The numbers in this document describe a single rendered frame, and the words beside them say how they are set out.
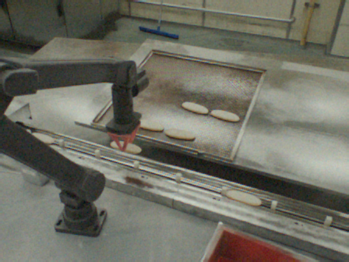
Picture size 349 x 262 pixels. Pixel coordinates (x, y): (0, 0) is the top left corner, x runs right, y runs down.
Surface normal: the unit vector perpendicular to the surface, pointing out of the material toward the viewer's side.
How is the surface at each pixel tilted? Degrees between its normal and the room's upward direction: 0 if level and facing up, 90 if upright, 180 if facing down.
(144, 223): 0
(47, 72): 87
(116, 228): 0
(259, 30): 90
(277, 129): 10
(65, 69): 87
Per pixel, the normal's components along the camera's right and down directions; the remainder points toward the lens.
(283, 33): -0.38, 0.52
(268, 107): -0.05, -0.72
